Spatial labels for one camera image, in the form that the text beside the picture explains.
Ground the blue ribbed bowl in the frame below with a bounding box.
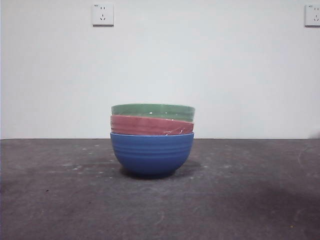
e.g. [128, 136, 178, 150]
[109, 131, 195, 179]

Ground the green ribbed bowl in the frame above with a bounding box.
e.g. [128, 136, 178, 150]
[111, 103, 196, 123]

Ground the white wall socket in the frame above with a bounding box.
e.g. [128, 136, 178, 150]
[304, 4, 320, 28]
[92, 3, 115, 27]

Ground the red ribbed bowl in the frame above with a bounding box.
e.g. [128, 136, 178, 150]
[110, 114, 195, 137]

